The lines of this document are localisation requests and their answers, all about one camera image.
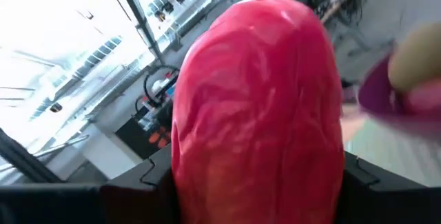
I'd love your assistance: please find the small red fruit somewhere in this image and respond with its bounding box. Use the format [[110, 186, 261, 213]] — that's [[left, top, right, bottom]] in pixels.
[[401, 79, 441, 116]]

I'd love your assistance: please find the olive brown oval fruit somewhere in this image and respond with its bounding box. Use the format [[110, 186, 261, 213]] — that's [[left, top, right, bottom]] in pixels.
[[387, 22, 441, 94]]

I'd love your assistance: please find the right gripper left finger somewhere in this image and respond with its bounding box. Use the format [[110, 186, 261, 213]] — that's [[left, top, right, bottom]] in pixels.
[[0, 144, 176, 224]]

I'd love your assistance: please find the large red yellow mango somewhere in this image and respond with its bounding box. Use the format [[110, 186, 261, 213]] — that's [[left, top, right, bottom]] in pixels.
[[171, 0, 346, 224]]

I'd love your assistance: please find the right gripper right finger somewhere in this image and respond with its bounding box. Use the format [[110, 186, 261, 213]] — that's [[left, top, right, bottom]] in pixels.
[[339, 151, 441, 224]]

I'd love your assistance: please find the maroon plastic colander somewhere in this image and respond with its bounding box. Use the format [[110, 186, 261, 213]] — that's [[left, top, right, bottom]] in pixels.
[[357, 53, 441, 137]]

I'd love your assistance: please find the black aluminium frame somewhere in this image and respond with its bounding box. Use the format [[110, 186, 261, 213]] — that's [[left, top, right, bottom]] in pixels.
[[103, 0, 167, 65]]

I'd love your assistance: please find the thick black wrist cable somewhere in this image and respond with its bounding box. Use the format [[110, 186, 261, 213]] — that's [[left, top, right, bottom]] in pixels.
[[0, 127, 65, 184]]

